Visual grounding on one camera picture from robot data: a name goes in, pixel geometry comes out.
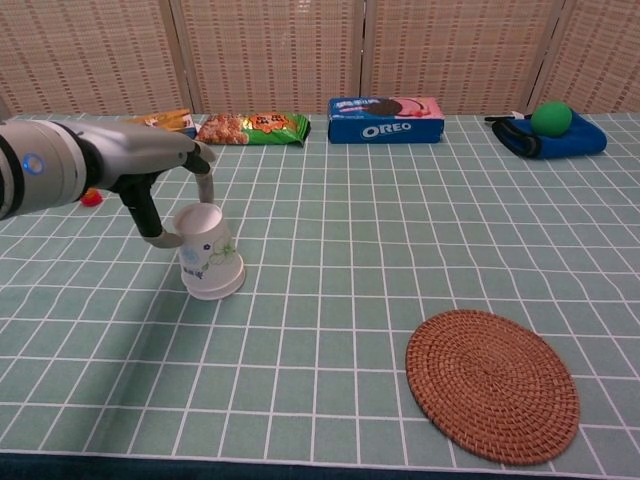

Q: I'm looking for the round brown rattan coaster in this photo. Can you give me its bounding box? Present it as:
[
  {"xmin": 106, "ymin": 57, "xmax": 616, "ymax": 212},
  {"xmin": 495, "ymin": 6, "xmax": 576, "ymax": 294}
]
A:
[{"xmin": 405, "ymin": 309, "xmax": 581, "ymax": 467}]

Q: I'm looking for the green snack bag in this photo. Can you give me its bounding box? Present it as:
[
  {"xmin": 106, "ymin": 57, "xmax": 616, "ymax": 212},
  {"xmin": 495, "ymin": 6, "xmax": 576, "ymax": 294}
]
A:
[{"xmin": 194, "ymin": 111, "xmax": 312, "ymax": 149}]

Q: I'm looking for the green ball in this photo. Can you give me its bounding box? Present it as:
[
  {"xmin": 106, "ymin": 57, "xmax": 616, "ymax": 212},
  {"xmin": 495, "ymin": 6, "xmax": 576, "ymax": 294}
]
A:
[{"xmin": 530, "ymin": 101, "xmax": 573, "ymax": 137}]

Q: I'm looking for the blue Oreo cookie box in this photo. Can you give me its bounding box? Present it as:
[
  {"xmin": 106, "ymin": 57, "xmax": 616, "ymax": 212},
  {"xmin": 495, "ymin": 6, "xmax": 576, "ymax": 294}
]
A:
[{"xmin": 327, "ymin": 96, "xmax": 446, "ymax": 145}]

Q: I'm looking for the woven bamboo screen panel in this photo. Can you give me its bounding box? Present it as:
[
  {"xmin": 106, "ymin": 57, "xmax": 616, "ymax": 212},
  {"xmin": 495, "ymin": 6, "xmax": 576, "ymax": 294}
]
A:
[
  {"xmin": 360, "ymin": 0, "xmax": 569, "ymax": 117},
  {"xmin": 172, "ymin": 0, "xmax": 372, "ymax": 115},
  {"xmin": 0, "ymin": 0, "xmax": 197, "ymax": 121},
  {"xmin": 532, "ymin": 0, "xmax": 640, "ymax": 117}
]

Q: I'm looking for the green white grid tablecloth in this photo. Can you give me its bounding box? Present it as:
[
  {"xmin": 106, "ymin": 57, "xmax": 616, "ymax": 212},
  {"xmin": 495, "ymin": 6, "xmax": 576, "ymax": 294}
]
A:
[{"xmin": 0, "ymin": 112, "xmax": 640, "ymax": 465}]

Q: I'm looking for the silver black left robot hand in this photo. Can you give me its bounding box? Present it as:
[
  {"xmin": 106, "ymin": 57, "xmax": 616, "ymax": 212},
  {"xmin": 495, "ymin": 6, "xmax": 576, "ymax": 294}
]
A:
[{"xmin": 79, "ymin": 119, "xmax": 218, "ymax": 250}]

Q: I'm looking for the orange snack box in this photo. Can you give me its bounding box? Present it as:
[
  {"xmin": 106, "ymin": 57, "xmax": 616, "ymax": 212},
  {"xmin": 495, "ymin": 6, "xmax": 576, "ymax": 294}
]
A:
[{"xmin": 124, "ymin": 108, "xmax": 197, "ymax": 140}]

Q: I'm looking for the blue folded cloth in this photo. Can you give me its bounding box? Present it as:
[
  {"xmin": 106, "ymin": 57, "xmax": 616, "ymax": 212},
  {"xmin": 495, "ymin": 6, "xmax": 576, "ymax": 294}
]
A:
[{"xmin": 492, "ymin": 108, "xmax": 609, "ymax": 161}]

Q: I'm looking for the white paper cup flower print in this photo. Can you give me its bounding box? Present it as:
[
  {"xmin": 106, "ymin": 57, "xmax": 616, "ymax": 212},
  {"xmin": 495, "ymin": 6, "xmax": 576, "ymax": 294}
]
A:
[
  {"xmin": 172, "ymin": 202, "xmax": 246, "ymax": 294},
  {"xmin": 181, "ymin": 272, "xmax": 247, "ymax": 301}
]

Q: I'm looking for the black grey strap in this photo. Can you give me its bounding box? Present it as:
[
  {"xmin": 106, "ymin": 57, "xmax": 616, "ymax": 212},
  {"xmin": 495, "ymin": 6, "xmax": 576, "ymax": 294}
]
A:
[{"xmin": 483, "ymin": 113, "xmax": 544, "ymax": 159}]

